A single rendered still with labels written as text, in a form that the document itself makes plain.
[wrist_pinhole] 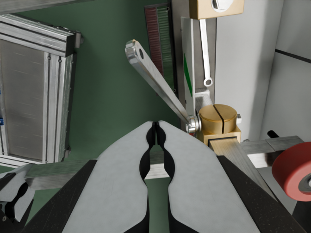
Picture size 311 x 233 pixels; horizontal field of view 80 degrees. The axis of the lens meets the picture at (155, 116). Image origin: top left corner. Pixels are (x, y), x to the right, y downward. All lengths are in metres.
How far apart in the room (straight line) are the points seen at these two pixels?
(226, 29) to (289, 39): 0.13
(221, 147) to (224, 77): 0.28
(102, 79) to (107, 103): 0.16
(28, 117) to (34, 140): 0.15
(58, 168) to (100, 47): 0.86
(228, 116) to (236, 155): 0.05
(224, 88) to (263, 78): 0.10
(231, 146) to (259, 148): 0.08
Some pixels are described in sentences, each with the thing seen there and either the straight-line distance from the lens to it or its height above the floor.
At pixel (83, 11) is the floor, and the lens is 1.12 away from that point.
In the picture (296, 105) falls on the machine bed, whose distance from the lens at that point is 0.48.
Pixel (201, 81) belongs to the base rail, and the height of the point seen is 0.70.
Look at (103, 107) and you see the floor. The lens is 1.24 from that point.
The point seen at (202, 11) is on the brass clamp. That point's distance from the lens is 0.23.
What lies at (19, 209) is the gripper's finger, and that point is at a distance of 0.38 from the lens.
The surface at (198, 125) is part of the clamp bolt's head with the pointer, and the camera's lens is 0.27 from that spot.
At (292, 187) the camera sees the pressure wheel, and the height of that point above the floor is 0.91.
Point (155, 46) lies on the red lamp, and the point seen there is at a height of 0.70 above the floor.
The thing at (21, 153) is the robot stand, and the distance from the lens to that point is 1.37.
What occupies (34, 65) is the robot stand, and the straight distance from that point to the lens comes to 1.04.
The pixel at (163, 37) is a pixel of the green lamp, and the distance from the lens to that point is 0.37.
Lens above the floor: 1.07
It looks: 61 degrees down
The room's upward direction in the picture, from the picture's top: 179 degrees clockwise
